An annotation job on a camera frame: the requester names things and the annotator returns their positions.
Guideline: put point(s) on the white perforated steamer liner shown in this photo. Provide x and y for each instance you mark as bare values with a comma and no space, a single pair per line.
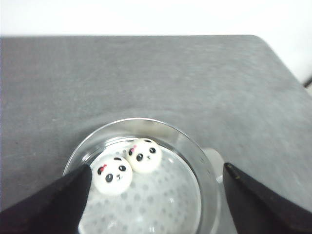
166,201

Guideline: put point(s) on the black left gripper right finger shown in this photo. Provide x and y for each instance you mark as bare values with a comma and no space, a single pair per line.
256,209

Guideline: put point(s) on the panda bun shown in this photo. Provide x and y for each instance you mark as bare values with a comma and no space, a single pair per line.
144,155
111,175

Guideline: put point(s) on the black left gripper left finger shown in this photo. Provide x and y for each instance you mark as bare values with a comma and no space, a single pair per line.
56,209

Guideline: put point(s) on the stainless steel steamer pot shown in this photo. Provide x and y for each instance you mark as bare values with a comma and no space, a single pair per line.
114,138

